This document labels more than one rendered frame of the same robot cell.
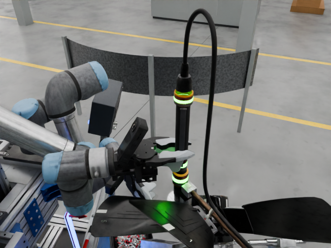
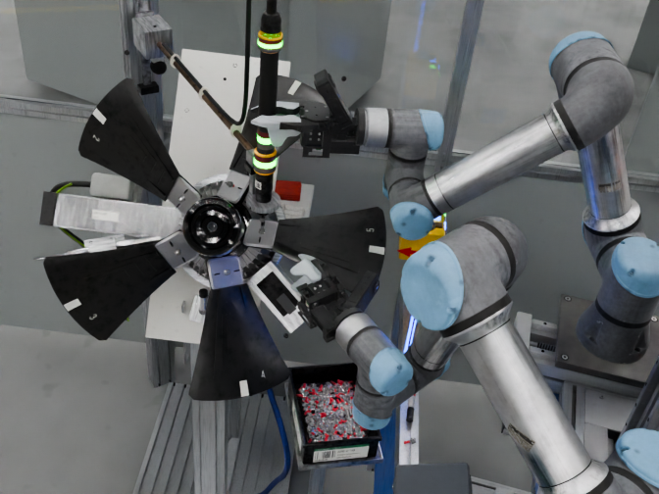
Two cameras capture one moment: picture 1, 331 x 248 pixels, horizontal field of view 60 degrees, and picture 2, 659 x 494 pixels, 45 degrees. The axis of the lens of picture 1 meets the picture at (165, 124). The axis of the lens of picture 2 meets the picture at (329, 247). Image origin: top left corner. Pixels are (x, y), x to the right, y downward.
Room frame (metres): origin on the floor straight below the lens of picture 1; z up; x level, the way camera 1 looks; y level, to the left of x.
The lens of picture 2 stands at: (1.88, 0.10, 2.22)
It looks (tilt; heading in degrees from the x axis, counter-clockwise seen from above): 39 degrees down; 180
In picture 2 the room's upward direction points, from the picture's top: 6 degrees clockwise
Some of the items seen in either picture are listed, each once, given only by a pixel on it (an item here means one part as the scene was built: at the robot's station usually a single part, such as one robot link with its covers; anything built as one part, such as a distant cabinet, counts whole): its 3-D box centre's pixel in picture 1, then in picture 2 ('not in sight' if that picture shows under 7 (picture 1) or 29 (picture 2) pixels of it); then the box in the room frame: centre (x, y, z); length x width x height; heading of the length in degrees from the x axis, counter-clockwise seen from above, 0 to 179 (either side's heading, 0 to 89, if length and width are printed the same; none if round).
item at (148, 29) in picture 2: not in sight; (151, 35); (0.04, -0.39, 1.35); 0.10 x 0.07 x 0.08; 34
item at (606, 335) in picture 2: not in sight; (618, 321); (0.61, 0.73, 1.09); 0.15 x 0.15 x 0.10
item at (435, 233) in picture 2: not in sight; (421, 229); (0.27, 0.33, 1.02); 0.16 x 0.10 x 0.11; 179
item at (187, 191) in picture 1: (182, 192); (261, 180); (0.55, -0.05, 1.31); 0.09 x 0.07 x 0.10; 34
